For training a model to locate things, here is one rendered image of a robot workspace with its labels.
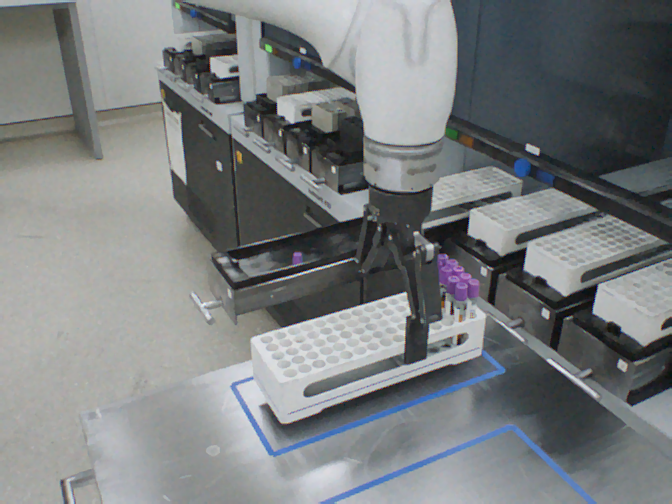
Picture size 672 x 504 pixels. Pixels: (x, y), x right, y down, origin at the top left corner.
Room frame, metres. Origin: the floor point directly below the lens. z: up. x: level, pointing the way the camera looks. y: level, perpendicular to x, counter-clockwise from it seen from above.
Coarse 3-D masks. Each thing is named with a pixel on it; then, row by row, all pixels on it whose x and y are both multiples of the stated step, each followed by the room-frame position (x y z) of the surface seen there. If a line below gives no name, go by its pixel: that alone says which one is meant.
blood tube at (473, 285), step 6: (468, 282) 0.73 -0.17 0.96; (474, 282) 0.73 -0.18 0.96; (468, 288) 0.73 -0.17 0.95; (474, 288) 0.72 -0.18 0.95; (468, 294) 0.73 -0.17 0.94; (474, 294) 0.72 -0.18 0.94; (468, 300) 0.73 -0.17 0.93; (474, 300) 0.73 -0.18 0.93; (468, 306) 0.73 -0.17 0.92; (474, 306) 0.73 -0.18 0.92; (468, 312) 0.73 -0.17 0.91; (474, 312) 0.73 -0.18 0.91
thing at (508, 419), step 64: (192, 384) 0.70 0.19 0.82; (256, 384) 0.70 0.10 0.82; (448, 384) 0.70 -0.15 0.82; (512, 384) 0.70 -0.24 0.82; (576, 384) 0.70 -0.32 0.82; (128, 448) 0.58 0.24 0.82; (192, 448) 0.58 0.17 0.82; (256, 448) 0.58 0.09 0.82; (320, 448) 0.58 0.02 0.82; (384, 448) 0.58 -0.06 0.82; (448, 448) 0.58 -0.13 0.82; (512, 448) 0.58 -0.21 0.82; (576, 448) 0.58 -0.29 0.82; (640, 448) 0.58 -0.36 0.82
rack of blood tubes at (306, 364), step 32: (320, 320) 0.73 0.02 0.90; (352, 320) 0.73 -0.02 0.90; (384, 320) 0.73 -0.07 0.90; (448, 320) 0.73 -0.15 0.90; (480, 320) 0.73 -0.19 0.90; (256, 352) 0.66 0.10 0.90; (288, 352) 0.67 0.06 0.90; (320, 352) 0.66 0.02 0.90; (352, 352) 0.66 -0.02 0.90; (384, 352) 0.66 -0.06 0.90; (448, 352) 0.71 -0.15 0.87; (480, 352) 0.73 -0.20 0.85; (288, 384) 0.60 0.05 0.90; (320, 384) 0.67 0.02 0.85; (352, 384) 0.64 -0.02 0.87; (384, 384) 0.66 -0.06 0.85; (288, 416) 0.60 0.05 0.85
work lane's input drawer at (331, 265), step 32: (352, 224) 1.20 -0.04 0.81; (448, 224) 1.18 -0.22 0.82; (224, 256) 1.05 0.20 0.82; (256, 256) 1.07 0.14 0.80; (288, 256) 1.07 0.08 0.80; (320, 256) 1.07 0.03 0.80; (352, 256) 1.07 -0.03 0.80; (224, 288) 0.99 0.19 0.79; (256, 288) 0.97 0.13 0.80; (288, 288) 1.00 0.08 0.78; (320, 288) 1.03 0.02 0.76
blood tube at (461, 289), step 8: (456, 288) 0.72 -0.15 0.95; (464, 288) 0.72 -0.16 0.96; (456, 296) 0.72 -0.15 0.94; (464, 296) 0.72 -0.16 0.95; (456, 304) 0.72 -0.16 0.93; (464, 304) 0.72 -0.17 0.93; (456, 312) 0.72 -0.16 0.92; (464, 312) 0.72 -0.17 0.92; (456, 320) 0.72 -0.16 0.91; (456, 336) 0.72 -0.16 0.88; (456, 344) 0.72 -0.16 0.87
